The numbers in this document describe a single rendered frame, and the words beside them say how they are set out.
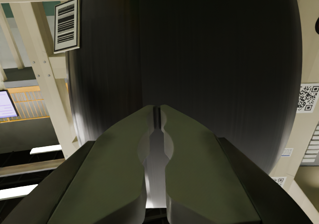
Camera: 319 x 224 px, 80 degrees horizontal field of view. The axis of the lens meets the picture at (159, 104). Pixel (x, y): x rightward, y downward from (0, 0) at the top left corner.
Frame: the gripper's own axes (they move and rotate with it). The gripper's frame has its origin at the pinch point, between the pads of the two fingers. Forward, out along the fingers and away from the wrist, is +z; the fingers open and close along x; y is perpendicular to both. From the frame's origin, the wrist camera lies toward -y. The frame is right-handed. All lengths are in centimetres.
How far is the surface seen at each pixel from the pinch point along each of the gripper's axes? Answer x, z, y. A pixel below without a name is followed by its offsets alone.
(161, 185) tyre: -0.2, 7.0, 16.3
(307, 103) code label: 33.6, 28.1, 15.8
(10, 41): -483, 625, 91
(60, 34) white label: -11.4, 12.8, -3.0
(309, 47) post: 29.7, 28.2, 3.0
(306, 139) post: 37, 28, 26
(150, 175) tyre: -1.5, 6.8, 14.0
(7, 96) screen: -282, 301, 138
